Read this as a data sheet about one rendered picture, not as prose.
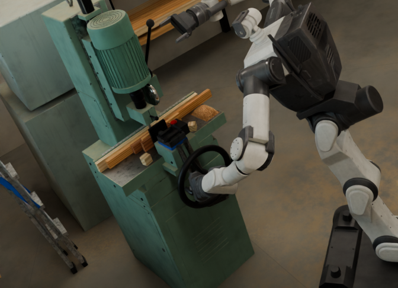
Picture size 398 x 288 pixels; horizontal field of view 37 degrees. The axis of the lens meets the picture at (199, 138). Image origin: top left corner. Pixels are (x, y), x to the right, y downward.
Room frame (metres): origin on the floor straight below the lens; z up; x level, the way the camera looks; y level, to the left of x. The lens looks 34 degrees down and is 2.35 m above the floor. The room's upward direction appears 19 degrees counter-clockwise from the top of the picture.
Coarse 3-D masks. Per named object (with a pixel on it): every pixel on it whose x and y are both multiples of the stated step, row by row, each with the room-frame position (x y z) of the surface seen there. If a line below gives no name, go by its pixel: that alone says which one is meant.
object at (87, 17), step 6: (78, 0) 2.38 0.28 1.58; (84, 0) 2.38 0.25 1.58; (90, 0) 2.39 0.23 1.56; (84, 6) 2.38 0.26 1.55; (90, 6) 2.38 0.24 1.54; (84, 12) 2.38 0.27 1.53; (90, 12) 2.38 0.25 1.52; (96, 12) 2.38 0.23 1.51; (84, 18) 2.36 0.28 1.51; (90, 18) 2.36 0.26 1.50
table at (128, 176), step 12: (192, 120) 2.30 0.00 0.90; (216, 120) 2.26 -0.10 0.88; (192, 132) 2.21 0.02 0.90; (204, 132) 2.22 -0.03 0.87; (132, 156) 2.19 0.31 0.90; (156, 156) 2.12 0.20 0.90; (108, 168) 2.16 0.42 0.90; (120, 168) 2.13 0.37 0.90; (132, 168) 2.10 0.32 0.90; (144, 168) 2.07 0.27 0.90; (156, 168) 2.08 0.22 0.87; (168, 168) 2.05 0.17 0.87; (180, 168) 2.03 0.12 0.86; (108, 180) 2.10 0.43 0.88; (120, 180) 2.04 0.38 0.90; (132, 180) 2.02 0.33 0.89; (144, 180) 2.05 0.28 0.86; (120, 192) 2.03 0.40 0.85; (132, 192) 2.01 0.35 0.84
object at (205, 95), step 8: (200, 96) 2.42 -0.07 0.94; (208, 96) 2.44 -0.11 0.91; (192, 104) 2.39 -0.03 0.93; (200, 104) 2.41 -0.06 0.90; (176, 112) 2.35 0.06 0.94; (184, 112) 2.37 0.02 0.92; (120, 152) 2.19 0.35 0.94; (128, 152) 2.20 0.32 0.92; (112, 160) 2.16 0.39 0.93; (120, 160) 2.18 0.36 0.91
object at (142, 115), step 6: (132, 102) 2.35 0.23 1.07; (132, 108) 2.30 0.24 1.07; (144, 108) 2.26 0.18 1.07; (150, 108) 2.25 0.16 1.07; (132, 114) 2.31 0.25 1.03; (138, 114) 2.26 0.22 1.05; (144, 114) 2.23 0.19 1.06; (150, 114) 2.24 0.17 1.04; (156, 114) 2.25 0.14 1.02; (138, 120) 2.28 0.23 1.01; (144, 120) 2.23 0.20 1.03; (150, 120) 2.24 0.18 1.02
